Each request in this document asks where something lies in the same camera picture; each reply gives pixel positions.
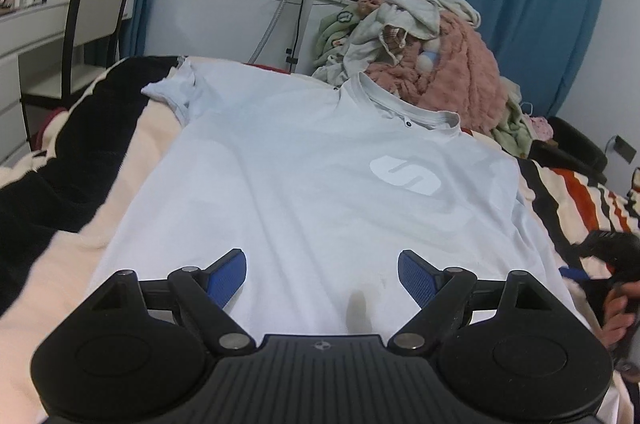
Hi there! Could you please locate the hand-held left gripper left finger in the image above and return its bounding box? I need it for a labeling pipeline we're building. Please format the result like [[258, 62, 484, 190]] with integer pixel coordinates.
[[92, 248, 257, 353]]

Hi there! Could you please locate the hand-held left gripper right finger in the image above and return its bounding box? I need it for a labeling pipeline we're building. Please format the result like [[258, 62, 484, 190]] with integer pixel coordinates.
[[385, 248, 546, 353]]

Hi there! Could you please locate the pale blue T-shirt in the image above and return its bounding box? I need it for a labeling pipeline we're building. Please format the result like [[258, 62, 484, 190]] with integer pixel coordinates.
[[91, 55, 598, 341]]

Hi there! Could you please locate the person's right hand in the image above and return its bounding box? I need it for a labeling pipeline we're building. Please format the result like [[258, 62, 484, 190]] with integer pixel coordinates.
[[599, 281, 640, 352]]

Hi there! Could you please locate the black armchair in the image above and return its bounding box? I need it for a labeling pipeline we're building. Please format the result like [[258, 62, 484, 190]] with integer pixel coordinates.
[[527, 116, 610, 185]]

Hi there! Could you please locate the striped blanket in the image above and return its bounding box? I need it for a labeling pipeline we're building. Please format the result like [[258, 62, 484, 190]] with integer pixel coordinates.
[[0, 54, 640, 424]]

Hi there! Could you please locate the pink fluffy blanket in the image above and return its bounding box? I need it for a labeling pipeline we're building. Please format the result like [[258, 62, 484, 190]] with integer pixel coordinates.
[[360, 0, 508, 137]]

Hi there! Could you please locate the green patterned garment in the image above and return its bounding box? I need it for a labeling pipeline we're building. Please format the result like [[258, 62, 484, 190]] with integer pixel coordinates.
[[312, 1, 373, 70]]

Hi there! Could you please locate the white desk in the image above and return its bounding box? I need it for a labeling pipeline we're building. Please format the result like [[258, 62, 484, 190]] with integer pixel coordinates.
[[0, 0, 137, 167]]

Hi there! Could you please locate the wall socket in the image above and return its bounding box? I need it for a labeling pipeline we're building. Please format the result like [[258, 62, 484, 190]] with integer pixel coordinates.
[[607, 135, 638, 164]]

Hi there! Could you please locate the beige chair with black frame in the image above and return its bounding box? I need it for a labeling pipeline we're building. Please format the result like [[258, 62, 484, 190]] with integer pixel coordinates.
[[20, 0, 137, 150]]

